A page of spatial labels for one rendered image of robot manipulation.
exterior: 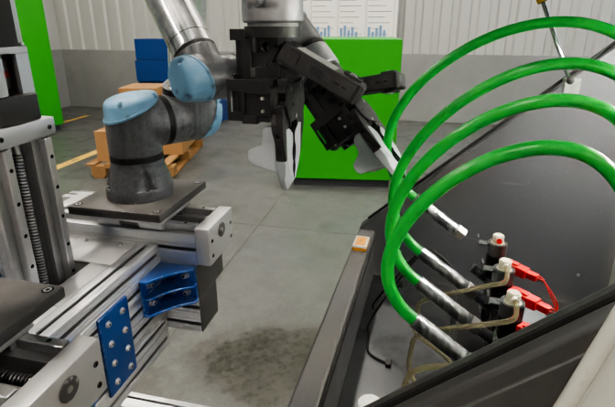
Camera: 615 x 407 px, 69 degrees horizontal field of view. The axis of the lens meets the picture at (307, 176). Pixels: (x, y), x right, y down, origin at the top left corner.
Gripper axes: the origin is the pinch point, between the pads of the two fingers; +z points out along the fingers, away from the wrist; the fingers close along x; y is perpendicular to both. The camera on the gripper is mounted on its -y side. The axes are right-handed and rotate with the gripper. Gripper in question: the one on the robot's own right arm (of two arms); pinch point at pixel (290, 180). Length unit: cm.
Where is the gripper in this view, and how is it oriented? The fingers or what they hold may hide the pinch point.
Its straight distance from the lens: 61.5
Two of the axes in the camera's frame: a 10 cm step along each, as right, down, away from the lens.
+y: -9.6, -0.9, 2.6
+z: 0.0, 9.5, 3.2
